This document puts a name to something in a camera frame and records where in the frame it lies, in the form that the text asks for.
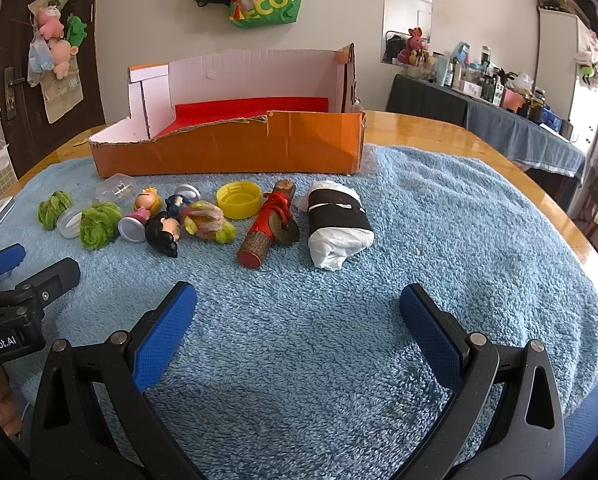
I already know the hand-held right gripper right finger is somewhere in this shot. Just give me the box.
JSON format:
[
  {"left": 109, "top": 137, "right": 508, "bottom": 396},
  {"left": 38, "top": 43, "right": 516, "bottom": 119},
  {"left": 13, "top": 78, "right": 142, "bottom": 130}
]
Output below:
[{"left": 394, "top": 283, "right": 567, "bottom": 480}]

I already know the wall mirror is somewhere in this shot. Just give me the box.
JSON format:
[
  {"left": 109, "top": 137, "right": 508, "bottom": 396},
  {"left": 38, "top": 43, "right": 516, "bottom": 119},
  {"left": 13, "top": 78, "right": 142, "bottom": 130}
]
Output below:
[{"left": 381, "top": 0, "right": 434, "bottom": 66}]

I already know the orange round toy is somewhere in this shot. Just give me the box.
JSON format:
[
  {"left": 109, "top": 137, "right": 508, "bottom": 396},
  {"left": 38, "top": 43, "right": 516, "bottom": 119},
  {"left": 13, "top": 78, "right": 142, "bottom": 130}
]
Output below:
[{"left": 118, "top": 187, "right": 161, "bottom": 243}]

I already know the dark brown door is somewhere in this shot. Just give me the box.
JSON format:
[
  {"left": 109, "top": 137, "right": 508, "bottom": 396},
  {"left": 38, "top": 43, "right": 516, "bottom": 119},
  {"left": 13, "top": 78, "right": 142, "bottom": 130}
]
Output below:
[{"left": 0, "top": 0, "right": 105, "bottom": 181}]

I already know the person's left hand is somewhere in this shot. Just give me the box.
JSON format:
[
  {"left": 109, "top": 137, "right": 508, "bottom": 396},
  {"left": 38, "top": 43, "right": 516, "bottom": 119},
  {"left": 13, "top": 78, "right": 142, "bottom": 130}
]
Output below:
[{"left": 0, "top": 366, "right": 30, "bottom": 442}]

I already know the white bundle with black band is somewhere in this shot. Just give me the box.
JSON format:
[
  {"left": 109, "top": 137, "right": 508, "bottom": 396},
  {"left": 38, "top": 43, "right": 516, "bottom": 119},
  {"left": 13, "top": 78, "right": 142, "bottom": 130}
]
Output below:
[{"left": 297, "top": 178, "right": 375, "bottom": 271}]

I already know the blue doll figure white base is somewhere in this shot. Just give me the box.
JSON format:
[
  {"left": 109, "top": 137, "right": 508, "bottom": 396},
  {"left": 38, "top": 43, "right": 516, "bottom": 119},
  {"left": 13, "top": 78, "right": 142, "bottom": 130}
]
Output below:
[{"left": 165, "top": 184, "right": 201, "bottom": 218}]

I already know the metal door handle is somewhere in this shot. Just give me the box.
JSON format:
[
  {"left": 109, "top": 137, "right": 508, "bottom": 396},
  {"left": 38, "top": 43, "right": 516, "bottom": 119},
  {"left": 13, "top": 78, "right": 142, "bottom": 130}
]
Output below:
[{"left": 4, "top": 66, "right": 17, "bottom": 121}]

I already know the clear plastic capsule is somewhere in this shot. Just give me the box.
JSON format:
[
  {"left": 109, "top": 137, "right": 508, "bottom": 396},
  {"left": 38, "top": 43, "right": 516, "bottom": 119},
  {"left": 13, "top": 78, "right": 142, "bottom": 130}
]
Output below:
[{"left": 96, "top": 172, "right": 134, "bottom": 204}]

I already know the pink rabbit plush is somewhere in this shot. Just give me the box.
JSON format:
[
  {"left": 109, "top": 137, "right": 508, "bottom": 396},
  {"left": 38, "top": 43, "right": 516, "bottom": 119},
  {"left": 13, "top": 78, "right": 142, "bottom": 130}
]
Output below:
[{"left": 403, "top": 27, "right": 430, "bottom": 66}]

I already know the orange cardboard box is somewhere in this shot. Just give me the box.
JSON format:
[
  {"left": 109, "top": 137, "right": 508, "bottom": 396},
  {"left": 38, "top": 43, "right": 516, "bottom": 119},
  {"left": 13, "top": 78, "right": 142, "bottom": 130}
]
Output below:
[{"left": 88, "top": 43, "right": 367, "bottom": 179}]

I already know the yellow bottle cap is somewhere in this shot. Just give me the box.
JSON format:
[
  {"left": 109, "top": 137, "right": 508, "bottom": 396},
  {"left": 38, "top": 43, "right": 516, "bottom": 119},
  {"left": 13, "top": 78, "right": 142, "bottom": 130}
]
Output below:
[{"left": 216, "top": 182, "right": 262, "bottom": 220}]

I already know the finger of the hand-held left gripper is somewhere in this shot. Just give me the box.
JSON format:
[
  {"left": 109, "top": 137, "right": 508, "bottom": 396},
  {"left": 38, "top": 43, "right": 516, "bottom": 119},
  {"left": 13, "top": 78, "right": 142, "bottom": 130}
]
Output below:
[
  {"left": 9, "top": 257, "right": 81, "bottom": 311},
  {"left": 0, "top": 243, "right": 26, "bottom": 281}
]

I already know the yellow green plush toy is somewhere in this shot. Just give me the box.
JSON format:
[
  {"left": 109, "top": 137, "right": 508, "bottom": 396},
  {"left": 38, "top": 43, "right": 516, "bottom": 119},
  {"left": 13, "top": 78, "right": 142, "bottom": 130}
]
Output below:
[{"left": 181, "top": 201, "right": 236, "bottom": 245}]

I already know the row of bottles and jars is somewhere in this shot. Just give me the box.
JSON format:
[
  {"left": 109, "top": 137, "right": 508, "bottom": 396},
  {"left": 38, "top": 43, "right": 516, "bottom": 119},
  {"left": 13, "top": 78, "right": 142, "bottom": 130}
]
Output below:
[{"left": 431, "top": 42, "right": 574, "bottom": 136}]

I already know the white cabinet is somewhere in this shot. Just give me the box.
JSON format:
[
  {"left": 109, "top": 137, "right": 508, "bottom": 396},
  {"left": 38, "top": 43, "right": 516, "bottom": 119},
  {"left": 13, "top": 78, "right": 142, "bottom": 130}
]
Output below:
[{"left": 536, "top": 5, "right": 598, "bottom": 136}]

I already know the pink plush toy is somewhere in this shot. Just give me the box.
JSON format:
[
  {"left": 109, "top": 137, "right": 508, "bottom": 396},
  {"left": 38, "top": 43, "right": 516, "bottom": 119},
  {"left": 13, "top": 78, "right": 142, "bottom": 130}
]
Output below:
[
  {"left": 36, "top": 4, "right": 65, "bottom": 41},
  {"left": 48, "top": 39, "right": 77, "bottom": 80}
]

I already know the person's blue clothing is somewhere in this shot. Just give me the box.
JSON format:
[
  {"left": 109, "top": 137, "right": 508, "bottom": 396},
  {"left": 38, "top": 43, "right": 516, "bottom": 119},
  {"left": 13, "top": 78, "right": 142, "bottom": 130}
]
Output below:
[{"left": 564, "top": 372, "right": 598, "bottom": 466}]

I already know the beige hanging cloth bag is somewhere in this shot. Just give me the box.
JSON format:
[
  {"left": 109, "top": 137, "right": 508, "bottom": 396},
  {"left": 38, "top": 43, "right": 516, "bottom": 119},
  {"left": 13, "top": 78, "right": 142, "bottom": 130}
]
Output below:
[{"left": 40, "top": 67, "right": 85, "bottom": 124}]

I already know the black-haired doll figure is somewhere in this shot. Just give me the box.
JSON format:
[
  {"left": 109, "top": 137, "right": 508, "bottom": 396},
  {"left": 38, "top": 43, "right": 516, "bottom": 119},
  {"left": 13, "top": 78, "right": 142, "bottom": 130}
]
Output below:
[{"left": 145, "top": 211, "right": 185, "bottom": 259}]

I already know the black green spider toy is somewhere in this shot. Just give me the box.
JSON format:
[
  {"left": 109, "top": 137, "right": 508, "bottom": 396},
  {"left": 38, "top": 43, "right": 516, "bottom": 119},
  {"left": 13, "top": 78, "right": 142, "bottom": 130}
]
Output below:
[{"left": 579, "top": 60, "right": 598, "bottom": 92}]

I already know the side table with dark cloth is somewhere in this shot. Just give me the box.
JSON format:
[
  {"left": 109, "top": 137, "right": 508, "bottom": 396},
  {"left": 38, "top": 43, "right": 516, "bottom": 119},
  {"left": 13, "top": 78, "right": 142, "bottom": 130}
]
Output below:
[{"left": 386, "top": 74, "right": 587, "bottom": 178}]

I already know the clear plastic lid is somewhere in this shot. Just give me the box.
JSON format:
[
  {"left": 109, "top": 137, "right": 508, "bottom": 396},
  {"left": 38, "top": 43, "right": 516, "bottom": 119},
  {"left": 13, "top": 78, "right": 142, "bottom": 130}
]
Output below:
[{"left": 56, "top": 199, "right": 94, "bottom": 239}]

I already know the green pipe cleaner ball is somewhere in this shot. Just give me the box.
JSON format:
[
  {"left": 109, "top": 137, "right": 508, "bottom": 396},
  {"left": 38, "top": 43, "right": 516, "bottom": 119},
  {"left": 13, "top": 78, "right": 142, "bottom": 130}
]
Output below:
[
  {"left": 38, "top": 191, "right": 74, "bottom": 231},
  {"left": 79, "top": 202, "right": 121, "bottom": 250}
]

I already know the light blue fluffy towel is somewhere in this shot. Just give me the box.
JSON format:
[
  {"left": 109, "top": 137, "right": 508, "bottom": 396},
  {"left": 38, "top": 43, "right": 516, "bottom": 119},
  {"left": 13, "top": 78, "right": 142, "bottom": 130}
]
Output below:
[{"left": 0, "top": 142, "right": 598, "bottom": 480}]

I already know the dark patterned box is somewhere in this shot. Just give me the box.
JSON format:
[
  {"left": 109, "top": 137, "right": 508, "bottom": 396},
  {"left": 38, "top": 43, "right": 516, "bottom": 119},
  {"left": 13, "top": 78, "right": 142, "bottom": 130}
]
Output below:
[{"left": 536, "top": 0, "right": 597, "bottom": 21}]

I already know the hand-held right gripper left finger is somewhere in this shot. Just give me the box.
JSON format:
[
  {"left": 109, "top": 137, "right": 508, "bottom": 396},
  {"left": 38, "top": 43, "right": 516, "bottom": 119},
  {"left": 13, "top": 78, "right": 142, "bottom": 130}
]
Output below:
[{"left": 29, "top": 281, "right": 205, "bottom": 480}]

